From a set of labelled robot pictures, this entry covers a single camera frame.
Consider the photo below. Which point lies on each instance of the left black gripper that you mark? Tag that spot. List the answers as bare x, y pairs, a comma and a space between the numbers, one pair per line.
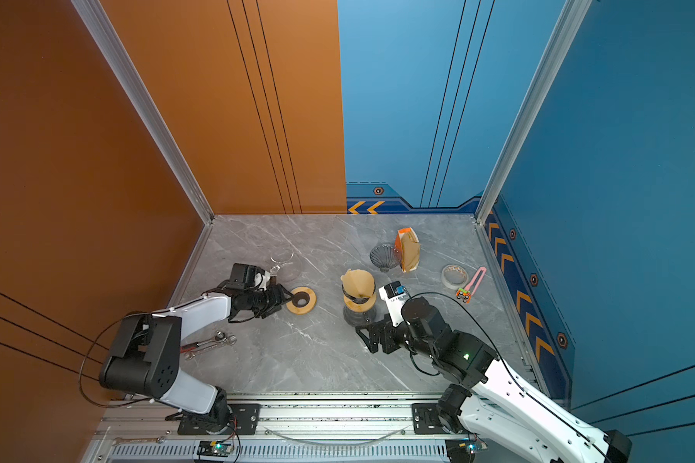
277, 298

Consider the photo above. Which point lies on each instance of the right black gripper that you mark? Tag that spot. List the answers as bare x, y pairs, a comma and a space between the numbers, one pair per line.
373, 342

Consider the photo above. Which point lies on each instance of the grey ribbed glass pitcher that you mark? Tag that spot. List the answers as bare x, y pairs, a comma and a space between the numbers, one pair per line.
359, 319

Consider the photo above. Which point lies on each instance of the brown paper coffee filter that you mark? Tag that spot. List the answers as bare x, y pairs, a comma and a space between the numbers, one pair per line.
358, 282

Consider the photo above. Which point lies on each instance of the orange coffee filter box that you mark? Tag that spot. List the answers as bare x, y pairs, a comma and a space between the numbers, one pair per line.
409, 247

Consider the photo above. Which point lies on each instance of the blue glass dripper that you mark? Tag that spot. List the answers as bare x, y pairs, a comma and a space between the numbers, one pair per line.
359, 303

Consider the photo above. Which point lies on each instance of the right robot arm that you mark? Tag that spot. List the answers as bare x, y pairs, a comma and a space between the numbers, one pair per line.
486, 396

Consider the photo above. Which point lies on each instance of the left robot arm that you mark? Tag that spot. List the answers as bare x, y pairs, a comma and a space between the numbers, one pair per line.
144, 357

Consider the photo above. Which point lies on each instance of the grey glass dripper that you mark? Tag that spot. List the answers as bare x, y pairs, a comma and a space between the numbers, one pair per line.
385, 256

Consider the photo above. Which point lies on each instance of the white tape roll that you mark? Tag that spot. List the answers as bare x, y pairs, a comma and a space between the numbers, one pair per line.
454, 276

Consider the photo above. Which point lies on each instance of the metal wrench set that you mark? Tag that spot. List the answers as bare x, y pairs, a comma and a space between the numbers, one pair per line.
191, 350

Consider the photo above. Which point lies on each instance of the right circuit board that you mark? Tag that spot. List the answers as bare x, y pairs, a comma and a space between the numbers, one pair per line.
464, 451

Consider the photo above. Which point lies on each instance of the left green circuit board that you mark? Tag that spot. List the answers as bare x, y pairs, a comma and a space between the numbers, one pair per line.
216, 450

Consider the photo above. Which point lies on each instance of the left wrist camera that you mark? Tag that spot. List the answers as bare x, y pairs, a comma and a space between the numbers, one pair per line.
262, 279

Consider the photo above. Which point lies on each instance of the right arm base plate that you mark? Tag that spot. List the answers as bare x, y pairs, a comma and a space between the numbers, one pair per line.
425, 419

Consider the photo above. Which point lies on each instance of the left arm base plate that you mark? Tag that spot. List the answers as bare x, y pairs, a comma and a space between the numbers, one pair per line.
243, 418

